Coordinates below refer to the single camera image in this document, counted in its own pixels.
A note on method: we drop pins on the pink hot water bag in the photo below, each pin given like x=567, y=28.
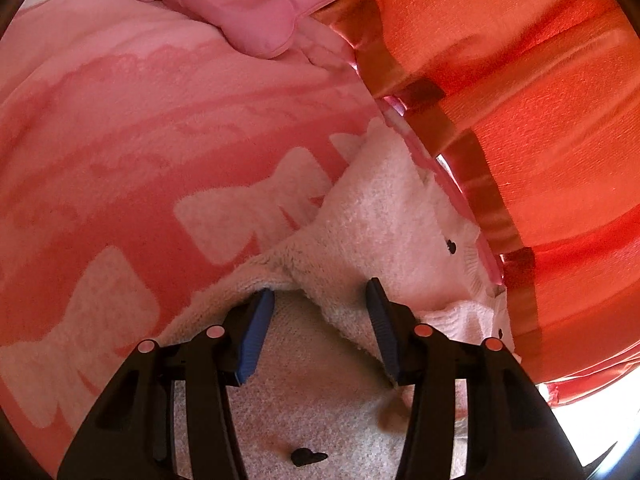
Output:
x=260, y=5

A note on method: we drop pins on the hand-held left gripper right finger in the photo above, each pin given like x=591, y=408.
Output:
x=384, y=332

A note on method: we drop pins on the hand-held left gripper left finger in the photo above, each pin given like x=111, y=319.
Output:
x=254, y=334

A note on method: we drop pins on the pink bow-print blanket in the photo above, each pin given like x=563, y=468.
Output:
x=150, y=150

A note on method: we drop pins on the light pink fluffy towel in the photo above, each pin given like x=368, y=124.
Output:
x=380, y=220

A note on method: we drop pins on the orange curtain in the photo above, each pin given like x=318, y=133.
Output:
x=525, y=135

